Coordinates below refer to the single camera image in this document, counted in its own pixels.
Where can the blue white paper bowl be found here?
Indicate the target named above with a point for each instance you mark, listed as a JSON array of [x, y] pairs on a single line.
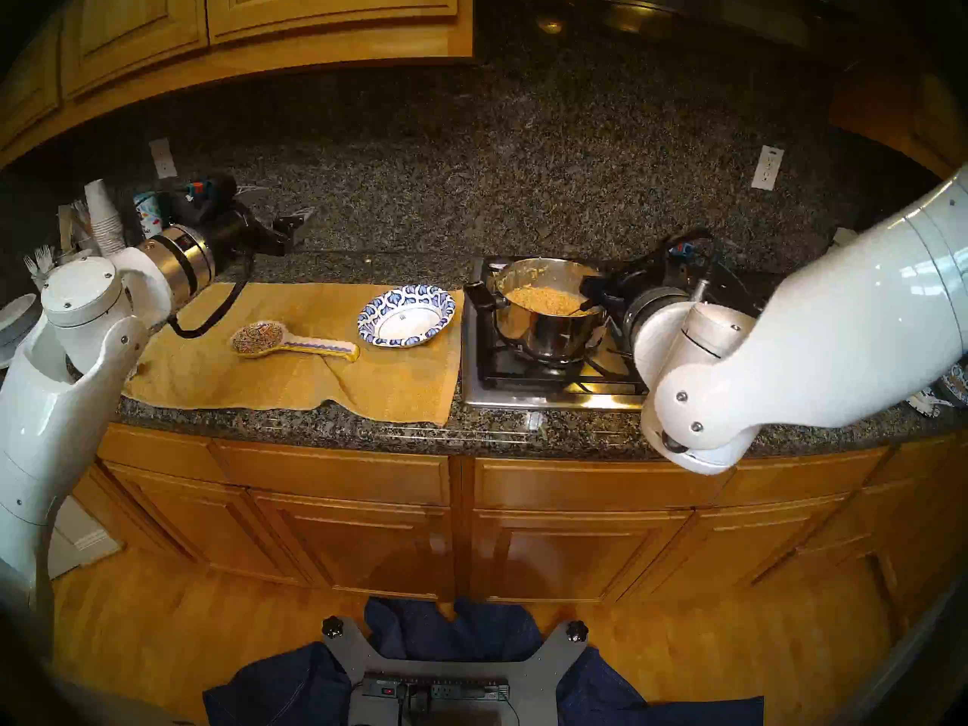
[[407, 320]]

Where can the wooden corner cabinet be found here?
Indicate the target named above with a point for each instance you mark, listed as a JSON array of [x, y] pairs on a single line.
[[907, 119]]

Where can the white double wall outlet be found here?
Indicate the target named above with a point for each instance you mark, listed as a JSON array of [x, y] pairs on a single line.
[[767, 169]]

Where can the wooden wall cabinets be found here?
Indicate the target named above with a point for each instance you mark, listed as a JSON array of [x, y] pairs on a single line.
[[265, 13]]

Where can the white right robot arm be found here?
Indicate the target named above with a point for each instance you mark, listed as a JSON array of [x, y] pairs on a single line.
[[832, 354]]

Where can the cooked oatmeal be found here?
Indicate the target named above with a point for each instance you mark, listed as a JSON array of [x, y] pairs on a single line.
[[544, 301]]

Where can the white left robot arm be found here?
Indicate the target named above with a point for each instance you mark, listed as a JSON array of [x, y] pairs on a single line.
[[60, 399]]

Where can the yellow ceramic spoon rest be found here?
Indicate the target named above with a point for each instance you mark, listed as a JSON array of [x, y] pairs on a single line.
[[261, 339]]

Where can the yellow towel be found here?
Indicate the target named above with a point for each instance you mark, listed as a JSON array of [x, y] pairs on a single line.
[[302, 388]]

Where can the steel gas cooktop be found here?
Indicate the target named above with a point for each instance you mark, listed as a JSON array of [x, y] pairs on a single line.
[[499, 388]]

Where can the white patterned canister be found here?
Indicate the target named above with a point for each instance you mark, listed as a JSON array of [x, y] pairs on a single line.
[[147, 214]]

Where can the steel range hood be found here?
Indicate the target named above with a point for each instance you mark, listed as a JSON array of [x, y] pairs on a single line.
[[681, 6]]

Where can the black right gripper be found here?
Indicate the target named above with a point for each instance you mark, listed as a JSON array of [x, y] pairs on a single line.
[[639, 286]]

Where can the wooden chopsticks bundle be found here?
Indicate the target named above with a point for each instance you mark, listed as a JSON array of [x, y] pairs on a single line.
[[69, 221]]

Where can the stack of white bowls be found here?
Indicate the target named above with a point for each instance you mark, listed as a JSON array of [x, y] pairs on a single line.
[[13, 324]]

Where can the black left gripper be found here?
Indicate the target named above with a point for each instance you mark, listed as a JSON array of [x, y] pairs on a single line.
[[242, 237]]

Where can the black power strip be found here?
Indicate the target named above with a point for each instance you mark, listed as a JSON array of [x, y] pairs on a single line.
[[446, 687]]

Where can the grey robot base frame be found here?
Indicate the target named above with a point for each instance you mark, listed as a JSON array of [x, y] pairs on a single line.
[[544, 671]]

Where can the wooden base cabinets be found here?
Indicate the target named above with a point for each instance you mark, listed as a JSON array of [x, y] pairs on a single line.
[[363, 535]]

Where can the stack of white paper cups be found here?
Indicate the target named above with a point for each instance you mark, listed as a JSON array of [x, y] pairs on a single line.
[[104, 214]]

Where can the paper cup with plastic forks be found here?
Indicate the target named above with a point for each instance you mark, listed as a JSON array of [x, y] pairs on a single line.
[[39, 263]]

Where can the stainless steel pot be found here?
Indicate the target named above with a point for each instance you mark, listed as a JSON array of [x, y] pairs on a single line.
[[548, 339]]

